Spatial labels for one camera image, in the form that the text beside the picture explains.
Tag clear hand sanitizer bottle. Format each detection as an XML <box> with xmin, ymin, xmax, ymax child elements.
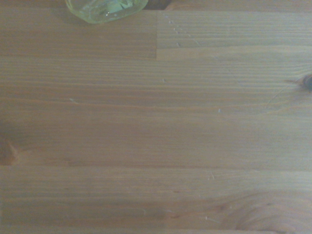
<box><xmin>65</xmin><ymin>0</ymin><xmax>149</xmax><ymax>24</ymax></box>

